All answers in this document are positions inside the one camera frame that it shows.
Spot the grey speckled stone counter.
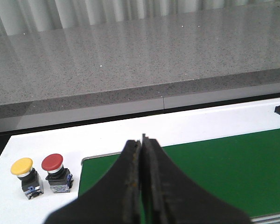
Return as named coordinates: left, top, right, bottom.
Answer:
left=0, top=1, right=280, bottom=133

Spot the yellow push button rear left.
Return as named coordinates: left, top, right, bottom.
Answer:
left=11, top=157, right=44, bottom=200

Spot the green conveyor belt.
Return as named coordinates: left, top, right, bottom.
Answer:
left=77, top=127, right=280, bottom=224

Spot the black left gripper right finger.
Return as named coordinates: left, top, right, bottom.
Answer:
left=141, top=135, right=251, bottom=224

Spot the red push button rear right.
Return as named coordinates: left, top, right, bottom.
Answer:
left=41, top=154, right=73, bottom=193

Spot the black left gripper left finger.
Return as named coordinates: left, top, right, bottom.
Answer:
left=45, top=140, right=141, bottom=224

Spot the aluminium conveyor side rail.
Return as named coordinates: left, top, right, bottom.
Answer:
left=251, top=213, right=280, bottom=224

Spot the white pleated curtain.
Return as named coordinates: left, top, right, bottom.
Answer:
left=0, top=0, right=280, bottom=37

